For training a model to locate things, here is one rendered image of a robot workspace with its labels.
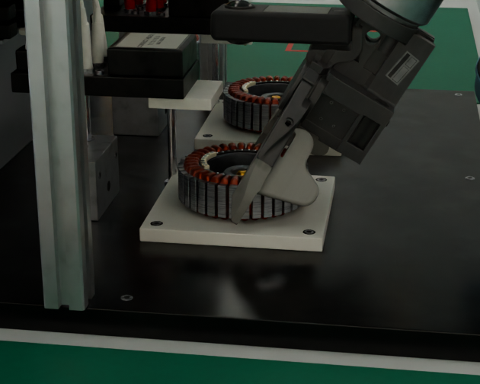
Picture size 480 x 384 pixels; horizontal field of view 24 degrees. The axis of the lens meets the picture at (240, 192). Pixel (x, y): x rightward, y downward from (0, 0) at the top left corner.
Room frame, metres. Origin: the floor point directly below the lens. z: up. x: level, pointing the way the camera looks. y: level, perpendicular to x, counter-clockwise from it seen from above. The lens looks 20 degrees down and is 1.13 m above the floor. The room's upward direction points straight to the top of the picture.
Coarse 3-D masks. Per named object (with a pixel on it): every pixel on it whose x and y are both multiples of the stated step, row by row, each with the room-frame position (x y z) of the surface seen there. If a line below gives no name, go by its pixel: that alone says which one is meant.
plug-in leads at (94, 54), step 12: (96, 0) 0.92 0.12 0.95; (84, 12) 0.89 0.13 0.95; (96, 12) 0.92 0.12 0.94; (84, 24) 0.89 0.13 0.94; (96, 24) 0.91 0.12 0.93; (84, 36) 0.89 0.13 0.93; (96, 36) 0.91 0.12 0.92; (24, 48) 0.91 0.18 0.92; (84, 48) 0.89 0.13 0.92; (96, 48) 0.91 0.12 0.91; (24, 60) 0.90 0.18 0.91; (84, 60) 0.89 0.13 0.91; (96, 60) 0.91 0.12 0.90; (84, 72) 0.89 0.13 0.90
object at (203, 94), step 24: (120, 48) 0.88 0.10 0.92; (144, 48) 0.88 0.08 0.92; (168, 48) 0.88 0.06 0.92; (192, 48) 0.92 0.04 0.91; (24, 72) 0.89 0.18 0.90; (96, 72) 0.89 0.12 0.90; (120, 72) 0.88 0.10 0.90; (144, 72) 0.88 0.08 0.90; (168, 72) 0.88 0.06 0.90; (192, 72) 0.91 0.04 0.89; (120, 96) 0.88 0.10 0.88; (144, 96) 0.88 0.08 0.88; (168, 96) 0.87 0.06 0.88; (192, 96) 0.88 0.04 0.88; (216, 96) 0.90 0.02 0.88
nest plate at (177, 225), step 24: (168, 192) 0.92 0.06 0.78; (168, 216) 0.86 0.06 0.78; (192, 216) 0.86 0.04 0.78; (288, 216) 0.86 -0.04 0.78; (312, 216) 0.86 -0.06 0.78; (144, 240) 0.84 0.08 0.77; (168, 240) 0.83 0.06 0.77; (192, 240) 0.83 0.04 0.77; (216, 240) 0.83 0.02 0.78; (240, 240) 0.83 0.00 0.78; (264, 240) 0.82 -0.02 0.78; (288, 240) 0.82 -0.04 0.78; (312, 240) 0.82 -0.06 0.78
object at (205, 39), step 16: (176, 0) 1.12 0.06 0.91; (192, 0) 1.12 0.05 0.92; (208, 0) 1.12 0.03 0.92; (224, 0) 1.12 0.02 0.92; (112, 16) 1.13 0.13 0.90; (128, 16) 1.13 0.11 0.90; (144, 16) 1.13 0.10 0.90; (160, 16) 1.13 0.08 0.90; (176, 16) 1.12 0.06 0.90; (192, 16) 1.12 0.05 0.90; (208, 16) 1.12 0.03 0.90; (144, 32) 1.13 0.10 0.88; (160, 32) 1.12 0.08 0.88; (176, 32) 1.12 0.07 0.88; (192, 32) 1.12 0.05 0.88; (208, 32) 1.12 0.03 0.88
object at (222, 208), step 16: (224, 144) 0.94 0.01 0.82; (240, 144) 0.94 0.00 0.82; (192, 160) 0.90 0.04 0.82; (208, 160) 0.91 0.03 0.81; (224, 160) 0.93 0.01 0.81; (240, 160) 0.93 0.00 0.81; (192, 176) 0.87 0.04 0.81; (208, 176) 0.86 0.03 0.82; (224, 176) 0.86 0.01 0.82; (240, 176) 0.87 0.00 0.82; (192, 192) 0.86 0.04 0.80; (208, 192) 0.85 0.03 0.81; (224, 192) 0.85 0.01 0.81; (192, 208) 0.86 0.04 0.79; (208, 208) 0.85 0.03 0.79; (224, 208) 0.85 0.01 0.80; (256, 208) 0.85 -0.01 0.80; (272, 208) 0.86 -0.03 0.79; (288, 208) 0.86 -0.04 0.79
